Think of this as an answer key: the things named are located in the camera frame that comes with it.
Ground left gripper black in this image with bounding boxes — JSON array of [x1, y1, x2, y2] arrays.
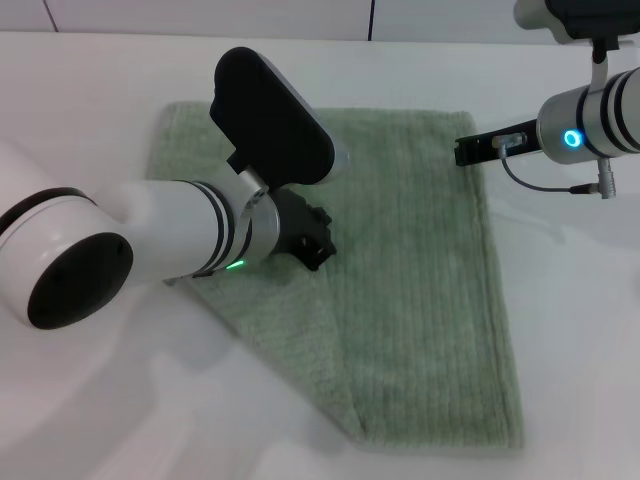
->
[[269, 188, 337, 273]]

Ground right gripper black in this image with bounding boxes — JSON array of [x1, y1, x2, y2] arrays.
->
[[453, 119, 544, 167]]

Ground green ribbed towel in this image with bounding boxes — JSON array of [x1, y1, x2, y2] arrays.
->
[[144, 101, 526, 448]]

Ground right gripper grey cable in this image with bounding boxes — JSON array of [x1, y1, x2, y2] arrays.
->
[[492, 132, 619, 201]]

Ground left silver camera bracket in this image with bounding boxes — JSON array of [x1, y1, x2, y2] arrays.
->
[[236, 167, 271, 214]]

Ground silver camera bracket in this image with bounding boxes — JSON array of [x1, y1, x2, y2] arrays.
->
[[588, 47, 610, 97], [236, 167, 271, 214]]

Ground right silver camera bracket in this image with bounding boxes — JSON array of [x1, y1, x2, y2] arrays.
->
[[588, 47, 610, 97]]

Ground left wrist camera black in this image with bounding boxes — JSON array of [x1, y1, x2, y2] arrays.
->
[[208, 47, 351, 187]]

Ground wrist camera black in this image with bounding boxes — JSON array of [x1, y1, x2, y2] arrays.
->
[[208, 47, 351, 187], [543, 0, 640, 52]]

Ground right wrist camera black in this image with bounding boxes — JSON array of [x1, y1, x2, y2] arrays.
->
[[543, 0, 640, 52]]

